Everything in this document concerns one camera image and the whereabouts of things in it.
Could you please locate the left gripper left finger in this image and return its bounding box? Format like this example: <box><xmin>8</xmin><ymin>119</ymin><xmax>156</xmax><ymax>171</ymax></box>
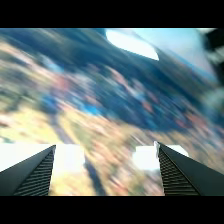
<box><xmin>0</xmin><ymin>144</ymin><xmax>57</xmax><ymax>197</ymax></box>

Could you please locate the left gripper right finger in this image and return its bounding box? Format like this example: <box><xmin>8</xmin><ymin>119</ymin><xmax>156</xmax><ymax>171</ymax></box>
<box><xmin>156</xmin><ymin>141</ymin><xmax>224</xmax><ymax>197</ymax></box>

